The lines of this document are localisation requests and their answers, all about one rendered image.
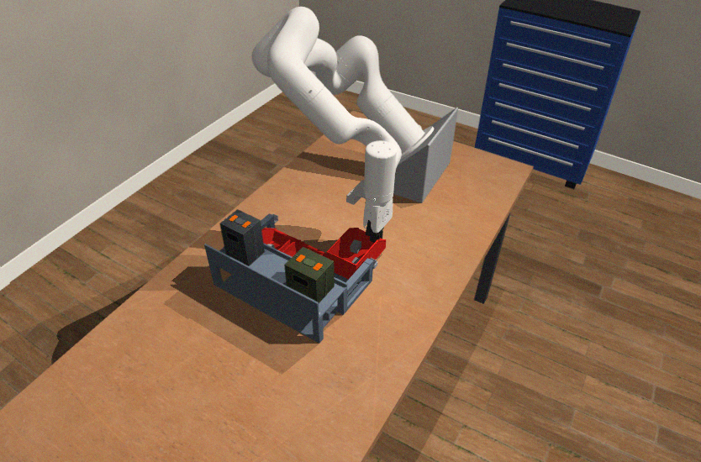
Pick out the dark grey case with orange latches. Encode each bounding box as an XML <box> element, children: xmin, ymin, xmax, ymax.
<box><xmin>220</xmin><ymin>209</ymin><xmax>265</xmax><ymax>266</ymax></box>

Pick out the red bin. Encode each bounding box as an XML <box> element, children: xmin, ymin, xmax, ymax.
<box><xmin>327</xmin><ymin>228</ymin><xmax>386</xmax><ymax>280</ymax></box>
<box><xmin>283</xmin><ymin>242</ymin><xmax>327</xmax><ymax>258</ymax></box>
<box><xmin>261</xmin><ymin>228</ymin><xmax>300</xmax><ymax>252</ymax></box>

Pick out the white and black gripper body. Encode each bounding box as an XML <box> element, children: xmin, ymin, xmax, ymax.
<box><xmin>363</xmin><ymin>199</ymin><xmax>393</xmax><ymax>233</ymax></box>

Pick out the olive green tool case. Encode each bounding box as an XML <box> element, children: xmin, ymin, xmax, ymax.
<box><xmin>284</xmin><ymin>247</ymin><xmax>335</xmax><ymax>303</ymax></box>

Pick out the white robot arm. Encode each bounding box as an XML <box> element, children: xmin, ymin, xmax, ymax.
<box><xmin>252</xmin><ymin>7</ymin><xmax>434</xmax><ymax>205</ymax></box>

